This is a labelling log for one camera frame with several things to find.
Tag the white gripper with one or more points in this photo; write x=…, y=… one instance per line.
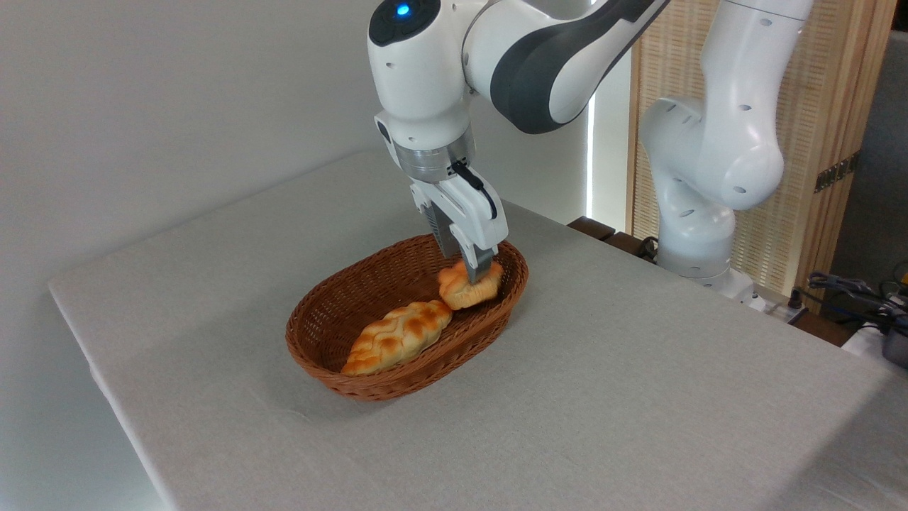
x=468, y=209

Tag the round orange muffin bread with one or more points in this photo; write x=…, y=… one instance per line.
x=464, y=292

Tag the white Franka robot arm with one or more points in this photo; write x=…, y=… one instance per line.
x=539, y=64

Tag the long braided bread loaf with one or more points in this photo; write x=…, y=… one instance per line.
x=397, y=337

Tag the brown oval wicker basket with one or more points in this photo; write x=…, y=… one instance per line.
x=333, y=312

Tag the grey tablecloth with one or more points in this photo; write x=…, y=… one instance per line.
x=638, y=397

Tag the dark metal screen hinge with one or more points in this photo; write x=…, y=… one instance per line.
x=837, y=172

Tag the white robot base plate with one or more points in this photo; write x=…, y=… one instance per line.
x=741, y=287

